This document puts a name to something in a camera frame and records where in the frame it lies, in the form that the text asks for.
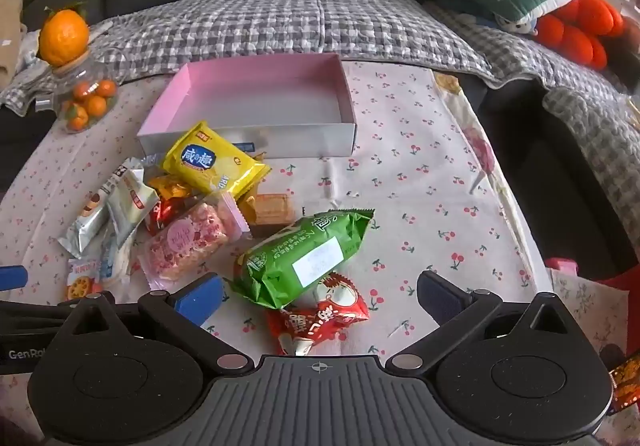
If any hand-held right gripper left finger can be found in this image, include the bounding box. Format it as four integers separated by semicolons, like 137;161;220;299
47;274;256;374

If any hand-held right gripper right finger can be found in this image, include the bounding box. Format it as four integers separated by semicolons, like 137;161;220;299
385;271;596;374

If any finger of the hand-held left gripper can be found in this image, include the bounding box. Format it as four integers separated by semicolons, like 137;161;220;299
0;266;29;291
0;298;78;334

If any orange biscuit packet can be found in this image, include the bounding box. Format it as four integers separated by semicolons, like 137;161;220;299
65;258;103;301

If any pink snack packet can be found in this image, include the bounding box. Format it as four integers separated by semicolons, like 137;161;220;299
137;191;251;291

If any red candy wrapper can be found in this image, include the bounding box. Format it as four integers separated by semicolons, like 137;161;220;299
145;198;188;237

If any silver snack packet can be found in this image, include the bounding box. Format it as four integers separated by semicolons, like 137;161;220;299
57;158;146;259

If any green snack packet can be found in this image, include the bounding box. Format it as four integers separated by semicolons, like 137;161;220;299
232;208;376;311

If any red cartoon face snack packet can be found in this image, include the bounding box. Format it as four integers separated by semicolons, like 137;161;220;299
265;272;371;357

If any gold biscuit packet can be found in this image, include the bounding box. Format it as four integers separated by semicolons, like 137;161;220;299
237;193;293;227

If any orange candy wrapper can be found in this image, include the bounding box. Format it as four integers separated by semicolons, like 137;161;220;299
147;174;193;201

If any yellow snack packet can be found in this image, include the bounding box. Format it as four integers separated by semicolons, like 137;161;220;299
161;121;272;201

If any pink cardboard box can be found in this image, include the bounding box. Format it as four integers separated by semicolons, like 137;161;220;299
137;53;358;161

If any cherry print cloth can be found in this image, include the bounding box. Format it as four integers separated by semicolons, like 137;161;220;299
0;60;551;427

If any cream printed cloth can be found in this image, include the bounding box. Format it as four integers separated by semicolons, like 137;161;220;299
434;70;501;194

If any red object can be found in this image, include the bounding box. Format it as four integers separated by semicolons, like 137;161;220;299
585;266;640;372

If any cluster of small mandarins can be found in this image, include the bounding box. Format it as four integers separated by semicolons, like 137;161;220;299
61;80;117;131

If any glass jar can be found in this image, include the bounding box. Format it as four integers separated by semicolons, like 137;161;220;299
35;50;121;134

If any shiny orange wrapper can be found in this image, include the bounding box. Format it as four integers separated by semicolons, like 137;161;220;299
607;356;640;412

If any cork jar lid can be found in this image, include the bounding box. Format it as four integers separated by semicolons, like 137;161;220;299
52;50;92;76

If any grey checked blanket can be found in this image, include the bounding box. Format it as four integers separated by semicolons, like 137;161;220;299
425;0;640;257
0;0;496;117

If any plush doll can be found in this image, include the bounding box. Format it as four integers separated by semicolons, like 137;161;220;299
492;10;538;36

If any orange plush cushion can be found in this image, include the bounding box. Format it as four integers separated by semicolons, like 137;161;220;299
532;0;626;69

